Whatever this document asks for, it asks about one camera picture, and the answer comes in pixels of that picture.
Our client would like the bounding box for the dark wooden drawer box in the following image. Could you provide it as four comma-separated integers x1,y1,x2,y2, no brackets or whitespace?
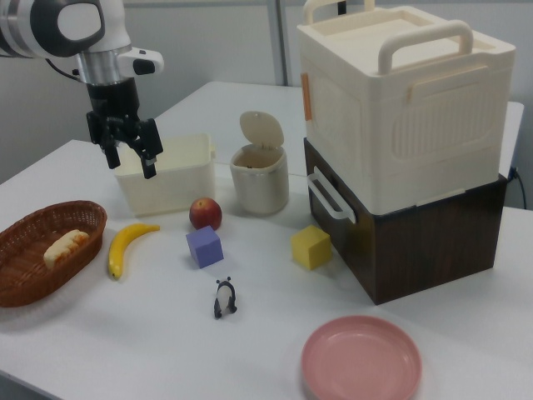
303,137,509,307

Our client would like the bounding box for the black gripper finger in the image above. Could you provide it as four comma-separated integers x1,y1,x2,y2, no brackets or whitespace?
86,111,122,170
132,117,164,181

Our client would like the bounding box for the white rectangular plastic bin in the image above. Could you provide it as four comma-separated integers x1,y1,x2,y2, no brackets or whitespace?
113,132,218,218

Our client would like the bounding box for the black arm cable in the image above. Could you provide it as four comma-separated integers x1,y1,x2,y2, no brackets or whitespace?
43,57,83,83

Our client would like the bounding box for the pink plate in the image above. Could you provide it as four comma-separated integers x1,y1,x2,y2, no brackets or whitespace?
300,315,423,400

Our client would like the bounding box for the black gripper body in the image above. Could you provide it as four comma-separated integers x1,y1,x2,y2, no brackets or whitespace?
86,78,142,143

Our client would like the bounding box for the white drawer handle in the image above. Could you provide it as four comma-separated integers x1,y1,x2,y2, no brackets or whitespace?
305,166,358,223

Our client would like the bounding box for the yellow banana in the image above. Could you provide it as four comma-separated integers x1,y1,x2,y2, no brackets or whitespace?
107,223,162,281

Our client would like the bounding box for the brown wicker basket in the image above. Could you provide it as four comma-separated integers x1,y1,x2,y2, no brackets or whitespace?
0,200,108,309

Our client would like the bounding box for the red apple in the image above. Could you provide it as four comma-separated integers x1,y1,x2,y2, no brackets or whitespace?
188,197,223,231

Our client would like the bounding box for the bread piece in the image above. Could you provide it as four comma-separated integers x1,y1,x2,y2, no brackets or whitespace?
42,229,91,270

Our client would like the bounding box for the orange tape strip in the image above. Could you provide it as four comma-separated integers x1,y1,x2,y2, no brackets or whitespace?
300,72,315,123

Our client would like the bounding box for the black white panda figurine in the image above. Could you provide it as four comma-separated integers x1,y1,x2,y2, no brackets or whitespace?
212,276,239,320

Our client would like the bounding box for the yellow foam cube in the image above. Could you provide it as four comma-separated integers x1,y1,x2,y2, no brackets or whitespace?
290,225,333,272

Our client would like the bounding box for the purple foam cube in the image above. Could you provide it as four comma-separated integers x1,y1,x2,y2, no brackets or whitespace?
185,225,225,270

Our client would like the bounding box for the black wall cable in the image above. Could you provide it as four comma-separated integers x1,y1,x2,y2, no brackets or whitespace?
509,165,526,206

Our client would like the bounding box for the white ceramic cup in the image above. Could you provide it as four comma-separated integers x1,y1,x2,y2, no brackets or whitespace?
229,110,290,216

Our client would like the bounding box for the cream toy kitchen cabinet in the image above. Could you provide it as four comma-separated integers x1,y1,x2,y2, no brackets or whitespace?
296,0,517,216

